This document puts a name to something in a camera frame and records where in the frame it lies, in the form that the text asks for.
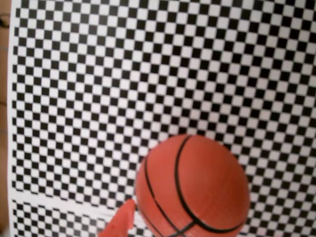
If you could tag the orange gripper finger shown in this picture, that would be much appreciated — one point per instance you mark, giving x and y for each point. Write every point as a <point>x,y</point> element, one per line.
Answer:
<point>118,222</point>

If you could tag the small orange basketball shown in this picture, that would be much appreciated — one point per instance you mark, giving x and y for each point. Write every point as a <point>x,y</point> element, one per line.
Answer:
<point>209,177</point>

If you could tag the black white checkerboard paper sheet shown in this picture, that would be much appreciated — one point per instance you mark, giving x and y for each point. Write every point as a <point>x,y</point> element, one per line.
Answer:
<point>49,222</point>
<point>123,86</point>

